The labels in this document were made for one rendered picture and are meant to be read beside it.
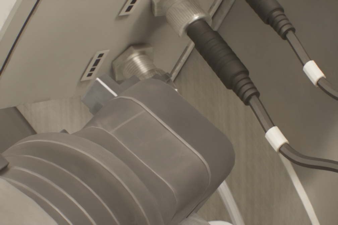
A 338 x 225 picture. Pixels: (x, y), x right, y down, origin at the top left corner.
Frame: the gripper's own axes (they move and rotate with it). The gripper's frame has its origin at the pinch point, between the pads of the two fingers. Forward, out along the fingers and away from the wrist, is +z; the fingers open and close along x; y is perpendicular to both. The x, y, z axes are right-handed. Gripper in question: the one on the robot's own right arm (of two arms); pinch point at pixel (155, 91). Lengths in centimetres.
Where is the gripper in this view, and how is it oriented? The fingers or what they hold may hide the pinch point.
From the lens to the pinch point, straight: 86.3
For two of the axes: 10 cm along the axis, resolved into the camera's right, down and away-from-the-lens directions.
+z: 3.7, -2.6, 8.9
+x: 5.6, -7.1, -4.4
